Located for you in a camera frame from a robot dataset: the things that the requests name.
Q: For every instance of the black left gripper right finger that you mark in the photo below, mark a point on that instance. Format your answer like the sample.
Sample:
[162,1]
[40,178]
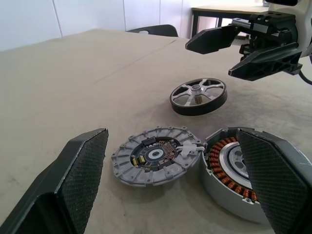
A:
[268,175]

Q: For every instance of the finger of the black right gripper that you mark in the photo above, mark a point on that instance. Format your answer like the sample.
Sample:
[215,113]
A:
[268,61]
[212,40]

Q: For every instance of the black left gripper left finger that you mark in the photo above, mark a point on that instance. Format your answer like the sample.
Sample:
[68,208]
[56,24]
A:
[73,170]

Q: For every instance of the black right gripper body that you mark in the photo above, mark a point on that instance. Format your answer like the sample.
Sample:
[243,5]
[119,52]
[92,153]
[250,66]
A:
[270,26]

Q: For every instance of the grey stator housing with copper coils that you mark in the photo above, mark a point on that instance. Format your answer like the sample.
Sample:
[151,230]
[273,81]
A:
[214,185]

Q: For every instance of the small grey round object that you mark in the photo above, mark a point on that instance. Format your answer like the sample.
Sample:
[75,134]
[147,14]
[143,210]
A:
[136,170]

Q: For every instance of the black rotor with silver spokes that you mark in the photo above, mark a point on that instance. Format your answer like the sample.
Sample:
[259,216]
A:
[178,107]

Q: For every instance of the black-framed side table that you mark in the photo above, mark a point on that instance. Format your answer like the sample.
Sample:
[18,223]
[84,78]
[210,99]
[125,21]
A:
[195,24]

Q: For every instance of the black folding chair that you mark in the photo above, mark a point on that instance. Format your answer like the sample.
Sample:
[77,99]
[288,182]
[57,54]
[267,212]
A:
[158,30]

